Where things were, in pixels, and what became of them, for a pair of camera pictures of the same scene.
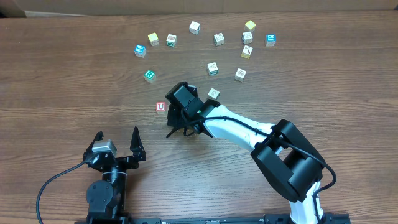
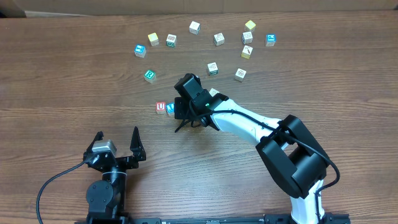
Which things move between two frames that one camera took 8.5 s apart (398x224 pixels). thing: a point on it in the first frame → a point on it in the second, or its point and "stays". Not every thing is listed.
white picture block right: [247, 37] stays
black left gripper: [135, 146] stays
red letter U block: [161, 107] stays
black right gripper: [184, 126] → [188, 117]
